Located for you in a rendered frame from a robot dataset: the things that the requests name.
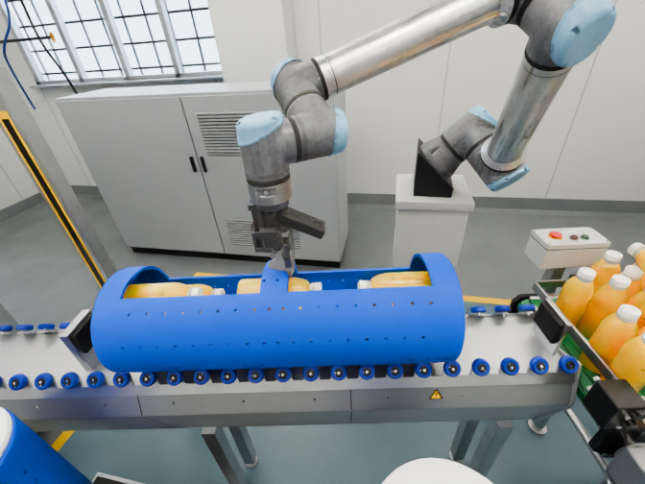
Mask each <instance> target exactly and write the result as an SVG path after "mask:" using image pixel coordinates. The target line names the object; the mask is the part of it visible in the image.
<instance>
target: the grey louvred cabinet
mask: <svg viewBox="0 0 645 484"><path fill-rule="evenodd" d="M56 100H57V101H56V104H57V106H58V108H59V110H60V113H61V115H62V117H63V119H64V121H65V123H66V125H67V127H68V129H69V131H70V132H71V134H72V136H73V138H74V140H75V142H76V144H77V146H78V148H79V150H80V152H81V154H82V156H83V159H84V162H85V164H86V166H87V168H88V170H89V172H90V174H91V176H92V178H93V180H94V181H95V183H96V185H97V187H98V189H99V191H100V193H101V195H102V197H103V199H104V201H105V203H106V205H107V208H108V210H109V212H110V214H111V216H112V218H113V220H114V222H115V224H116V226H117V228H118V229H119V231H120V233H121V235H122V237H123V239H124V241H125V243H126V245H127V246H129V247H131V248H132V250H133V252H134V253H146V254H170V255H183V256H195V257H208V258H221V259H233V260H246V261H258V262H268V261H269V260H272V259H271V257H270V254H271V253H256V252H255V249H254V245H253V241H252V237H251V229H252V226H253V225H252V223H253V220H252V216H251V211H249V210H248V204H249V203H250V199H251V198H250V194H249V190H248V185H247V179H246V175H245V170H244V166H243V161H242V157H241V153H240V148H239V145H238V144H237V139H238V138H237V132H236V124H237V122H238V121H239V120H240V119H241V118H243V117H245V116H248V115H250V114H254V113H257V112H264V111H268V110H277V111H280V112H281V113H282V114H283V116H284V117H285V115H284V113H283V111H282V109H281V107H280V105H279V103H278V101H277V100H276V99H275V97H274V93H273V90H272V87H271V81H258V82H239V83H218V84H198V85H159V86H140V87H119V88H104V89H99V90H94V91H89V92H85V93H80V94H75V95H70V96H65V97H60V98H56ZM289 168H290V177H291V185H292V191H293V195H292V197H291V199H289V204H288V207H290V208H293V209H295V210H298V211H300V212H303V213H305V214H308V215H310V216H313V217H315V218H318V219H320V220H323V221H325V234H324V236H323V238H322V239H319V238H316V237H314V236H311V235H308V234H306V233H303V232H301V231H298V230H294V229H293V239H294V254H295V262H296V265H308V266H321V267H333V268H340V267H341V263H342V259H343V255H344V251H345V247H346V241H347V233H348V219H347V175H346V147H345V149H344V150H343V151H342V152H341V153H339V154H335V155H332V156H331V157H329V156H327V157H319V158H314V159H310V160H306V161H302V162H297V163H293V164H289Z"/></svg>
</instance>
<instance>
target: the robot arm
mask: <svg viewBox="0 0 645 484"><path fill-rule="evenodd" d="M616 15H617V10H616V8H615V6H614V5H613V4H612V3H611V2H610V0H440V1H438V2H436V3H434V4H431V5H429V6H427V7H425V8H423V9H421V10H418V11H416V12H413V13H411V14H408V15H406V16H404V17H402V18H400V19H398V20H396V21H394V22H392V23H390V24H388V25H386V26H383V27H381V28H379V29H377V30H375V31H373V32H370V33H368V34H366V35H364V36H360V37H358V38H356V39H354V40H353V41H351V42H348V43H346V44H344V45H342V46H340V47H338V48H335V49H333V50H331V51H329V52H327V53H325V54H322V55H320V56H318V57H313V58H312V59H309V60H306V61H302V60H300V59H297V58H286V59H284V60H282V61H280V62H279V63H278V64H277V65H276V66H275V68H274V70H273V72H272V75H271V87H272V90H273V93H274V97H275V99H276V100H277V101H278V103H279V105H280V107H281V109H282V111H283V113H284V115H285V117H284V116H283V114H282V113H281V112H280V111H277V110H268V111H264V112H257V113H254V114H250V115H248V116H245V117H243V118H241V119H240V120H239V121H238V122H237V124H236V132H237V138H238V139H237V144H238V145H239V148H240V153H241V157H242V161H243V166H244V170H245V175H246V179H247V185H248V190H249V194H250V198H251V199H250V203H249V204H248V210H249V211H251V216H252V220H253V223H252V225H253V226H252V229H251V237H252V241H253V245H254V249H255V252H256V253H271V254H270V257H271V259H272V261H270V262H269V263H268V266H269V268H271V269H275V270H280V271H285V272H287V274H288V276H289V277H291V276H292V274H293V273H294V272H295V254H294V239H293V229H294V230H298V231H301V232H303V233H306V234H308V235H311V236H314V237H316V238H319V239H322V238H323V236H324V234H325V221H323V220H320V219H318V218H315V217H313V216H310V215H308V214H305V213H303V212H300V211H298V210H295V209H293V208H290V207H288V204H289V199H291V197H292V195H293V191H292V185H291V177H290V168H289V164H293V163H297V162H302V161H306V160H310V159H314V158H319V157H327V156H329V157H331V156H332V155H335V154H339V153H341V152H342V151H343V150H344V149H345V147H346V144H347V141H348V124H347V120H346V116H345V114H344V112H343V111H342V110H341V109H337V108H333V109H330V108H329V107H328V105H327V104H326V102H325V101H326V100H328V99H330V98H331V97H332V96H334V95H337V94H339V93H341V92H343V91H345V90H347V89H350V88H352V87H354V86H356V85H359V84H361V83H363V82H365V81H367V80H369V79H372V78H374V77H376V76H378V75H380V74H382V73H385V72H387V71H389V70H391V69H393V68H395V67H398V66H400V65H401V64H403V63H405V62H407V61H411V60H413V59H415V58H417V57H420V56H422V55H424V54H426V53H428V52H430V51H433V50H435V49H437V48H439V47H441V46H443V45H445V44H447V43H449V42H451V41H453V40H455V39H458V38H460V37H462V36H465V35H467V34H470V33H472V32H474V31H476V30H478V29H481V28H483V27H485V26H488V27H490V28H492V29H496V28H499V27H501V26H504V25H507V24H508V25H516V26H518V27H519V28H520V29H521V30H522V31H523V32H524V33H525V34H526V35H527V36H528V38H529V39H528V41H527V44H526V47H525V49H524V55H523V58H522V61H521V63H520V65H519V67H518V70H517V72H516V75H515V78H514V82H513V84H512V87H511V89H510V92H509V95H508V97H507V100H506V102H505V105H504V107H503V109H502V112H501V114H500V117H499V119H498V121H497V120H496V119H495V118H494V117H493V116H492V115H491V114H490V113H489V112H488V111H487V110H486V109H485V108H483V107H482V106H481V105H477V106H475V107H473V108H472V109H470V110H469V111H467V112H466V113H465V114H464V115H463V116H462V117H461V118H460V119H458V120H457V121H456V122H455V123H454V124H453V125H451V126H450V127H449V128H448V129H447V130H446V131H444V132H443V133H442V134H441V135H440V136H438V137H436V138H434V139H431V140H429V141H427V142H425V143H423V144H422V145H421V146H420V148H421V150H422V152H423V154H424V155H425V157H426V158H427V160H428V161H429V162H430V163H431V165H432V166H433V167H434V168H435V169H436V170H437V171H438V172H439V173H440V174H441V175H442V176H443V177H445V178H446V179H449V178H450V177H452V176H453V175H454V173H455V172H456V170H457V169H458V167H459V166H460V164H461V163H462V162H463V161H465V160H467V161H468V163H469V164H470V165H471V167H472V168H473V169H474V171H475V172H476V173H477V175H478V176H479V177H480V179H481V180H482V181H483V183H484V184H485V185H486V187H487V188H488V189H489V190H490V191H492V192H495V191H499V190H501V189H503V188H505V187H507V186H509V185H511V184H513V183H514V182H517V181H518V180H520V179H521V178H522V177H524V176H525V175H526V174H527V173H528V172H529V171H530V167H529V165H528V164H527V163H526V162H525V161H524V160H525V158H526V157H527V146H526V145H527V144H528V142H529V140H530V139H531V137H532V135H533V134H534V132H535V130H536V129H537V127H538V125H539V123H540V121H541V119H542V118H543V116H544V114H545V113H546V111H547V110H548V109H549V107H550V105H551V104H552V102H553V100H554V99H555V97H556V95H557V93H558V92H559V90H560V88H561V86H562V84H563V83H564V81H565V79H566V78H567V76H568V74H569V73H570V71H571V69H572V68H573V66H574V65H576V64H578V63H580V62H582V61H584V60H585V59H586V58H588V57H589V56H590V55H591V54H592V53H593V52H594V51H595V50H596V49H597V46H598V45H600V44H602V43H603V42H604V40H605V39H606V38H607V36H608V35H609V33H610V31H611V29H612V27H613V25H614V23H615V20H616ZM274 251H275V252H274Z"/></svg>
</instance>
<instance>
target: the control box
mask: <svg viewBox="0 0 645 484"><path fill-rule="evenodd" d="M578 230H579V231H578ZM550 231H557V232H560V233H561V234H562V237H558V238H555V237H552V236H551V235H550V234H549V233H550ZM573 231H574V232H573ZM577 231H578V232H577ZM572 234H576V235H578V237H579V238H578V239H577V240H575V239H572V238H570V236H571V235H572ZM582 234H587V235H588V236H589V238H588V239H583V238H582V237H581V235H582ZM610 243H611V242H610V241H608V240H607V239H606V238H605V237H604V236H602V235H601V234H600V233H598V232H597V231H595V230H594V229H592V228H591V227H587V228H568V229H548V230H532V232H531V235H530V238H529V240H528V243H527V246H526V249H525V251H524V253H525V254H526V255H527V256H528V257H529V258H530V259H531V260H532V261H533V262H534V263H535V264H536V266H537V267H538V268H539V269H551V268H573V267H591V266H592V264H593V263H595V262H596V261H597V260H599V259H601V258H603V256H604V255H605V253H606V251H607V250H608V247H609V245H610Z"/></svg>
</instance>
